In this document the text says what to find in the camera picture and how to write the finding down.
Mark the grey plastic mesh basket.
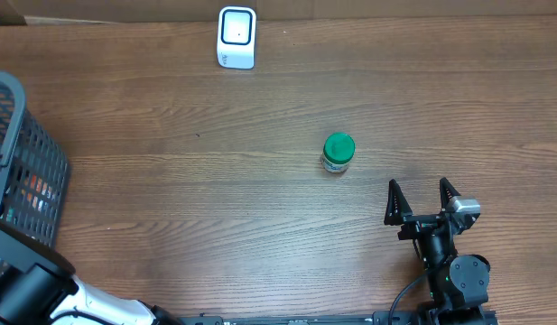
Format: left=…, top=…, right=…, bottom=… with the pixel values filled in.
left=0, top=71, right=70, bottom=247

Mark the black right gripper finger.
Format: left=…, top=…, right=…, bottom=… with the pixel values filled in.
left=384, top=179, right=413, bottom=226
left=440, top=177, right=460, bottom=210

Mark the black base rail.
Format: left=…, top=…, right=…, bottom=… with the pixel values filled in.
left=178, top=311, right=499, bottom=325

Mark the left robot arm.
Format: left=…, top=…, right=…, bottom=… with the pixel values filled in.
left=0, top=221, right=181, bottom=325

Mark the white barcode scanner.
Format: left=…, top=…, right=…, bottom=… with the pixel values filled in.
left=217, top=5, right=257, bottom=70

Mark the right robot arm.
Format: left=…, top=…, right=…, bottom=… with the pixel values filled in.
left=384, top=177, right=497, bottom=324

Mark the green lid jar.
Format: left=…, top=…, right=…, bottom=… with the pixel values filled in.
left=320, top=133, right=356, bottom=173

